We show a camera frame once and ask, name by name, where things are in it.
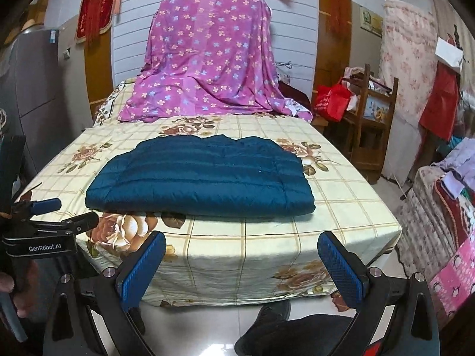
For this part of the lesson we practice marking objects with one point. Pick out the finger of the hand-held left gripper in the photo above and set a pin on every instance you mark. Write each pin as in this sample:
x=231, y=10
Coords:
x=46, y=206
x=74, y=224

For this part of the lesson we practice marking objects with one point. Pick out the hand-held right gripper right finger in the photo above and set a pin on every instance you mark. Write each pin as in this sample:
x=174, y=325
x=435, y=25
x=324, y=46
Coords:
x=339, y=270

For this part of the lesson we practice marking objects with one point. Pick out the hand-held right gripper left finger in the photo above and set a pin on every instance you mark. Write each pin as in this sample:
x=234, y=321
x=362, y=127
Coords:
x=143, y=270

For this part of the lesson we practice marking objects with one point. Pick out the teal puffer jacket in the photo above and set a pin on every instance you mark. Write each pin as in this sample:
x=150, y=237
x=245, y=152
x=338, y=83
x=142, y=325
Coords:
x=200, y=181

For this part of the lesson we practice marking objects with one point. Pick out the pile of pink clothes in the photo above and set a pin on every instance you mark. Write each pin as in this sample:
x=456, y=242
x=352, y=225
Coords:
x=354, y=76

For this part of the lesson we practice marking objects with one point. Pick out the person's left hand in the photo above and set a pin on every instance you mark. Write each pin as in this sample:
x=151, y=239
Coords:
x=24, y=302

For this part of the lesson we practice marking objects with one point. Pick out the person's black shoe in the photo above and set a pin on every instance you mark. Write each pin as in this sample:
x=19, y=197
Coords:
x=267, y=326
x=137, y=320

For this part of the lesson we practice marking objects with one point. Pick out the checked floral bedsheet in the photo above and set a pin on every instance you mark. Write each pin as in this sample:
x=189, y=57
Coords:
x=334, y=200

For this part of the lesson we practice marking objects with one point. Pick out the floral covered sofa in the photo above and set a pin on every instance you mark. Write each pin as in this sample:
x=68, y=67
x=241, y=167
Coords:
x=419, y=211

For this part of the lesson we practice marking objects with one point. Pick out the grey refrigerator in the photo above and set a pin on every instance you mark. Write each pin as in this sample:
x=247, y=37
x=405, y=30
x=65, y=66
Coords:
x=40, y=100

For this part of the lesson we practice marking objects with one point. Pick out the pink printed cloth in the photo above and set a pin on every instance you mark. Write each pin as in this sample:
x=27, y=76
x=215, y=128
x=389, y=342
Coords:
x=456, y=278

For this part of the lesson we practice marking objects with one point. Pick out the lilac cloth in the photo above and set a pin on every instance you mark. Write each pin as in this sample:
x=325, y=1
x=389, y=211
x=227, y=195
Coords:
x=458, y=163

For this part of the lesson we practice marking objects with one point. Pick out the wooden chair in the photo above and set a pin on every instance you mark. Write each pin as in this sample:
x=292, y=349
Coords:
x=392, y=118

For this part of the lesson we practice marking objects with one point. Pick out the printed blue box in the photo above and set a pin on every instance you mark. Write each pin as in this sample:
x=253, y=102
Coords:
x=377, y=109

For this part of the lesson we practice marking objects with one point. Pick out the red shopping bag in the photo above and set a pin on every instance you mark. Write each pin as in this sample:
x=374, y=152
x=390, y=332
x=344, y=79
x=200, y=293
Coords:
x=332, y=102

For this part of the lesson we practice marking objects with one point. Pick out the red hanging cloth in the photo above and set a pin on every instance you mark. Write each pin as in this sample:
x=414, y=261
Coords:
x=441, y=100

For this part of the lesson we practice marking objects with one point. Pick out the red fringed banner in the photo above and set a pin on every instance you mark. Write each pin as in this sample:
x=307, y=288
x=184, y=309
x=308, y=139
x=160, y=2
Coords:
x=94, y=11

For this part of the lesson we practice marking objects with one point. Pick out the purple floral sheet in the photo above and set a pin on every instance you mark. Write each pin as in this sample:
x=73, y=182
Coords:
x=207, y=63

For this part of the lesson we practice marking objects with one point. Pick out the pink floral curtain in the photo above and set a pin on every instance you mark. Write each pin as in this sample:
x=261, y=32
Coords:
x=404, y=63

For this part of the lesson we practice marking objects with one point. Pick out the white box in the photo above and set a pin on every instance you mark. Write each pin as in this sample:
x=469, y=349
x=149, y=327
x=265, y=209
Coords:
x=449, y=52

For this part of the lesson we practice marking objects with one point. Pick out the red knot tassel decoration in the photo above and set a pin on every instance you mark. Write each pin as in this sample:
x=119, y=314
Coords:
x=338, y=0

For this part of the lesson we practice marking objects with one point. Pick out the wall socket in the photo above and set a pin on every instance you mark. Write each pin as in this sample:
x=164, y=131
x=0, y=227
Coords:
x=66, y=54

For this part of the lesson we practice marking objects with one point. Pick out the small wall picture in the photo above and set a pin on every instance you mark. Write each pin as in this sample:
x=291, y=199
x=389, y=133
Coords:
x=371, y=20

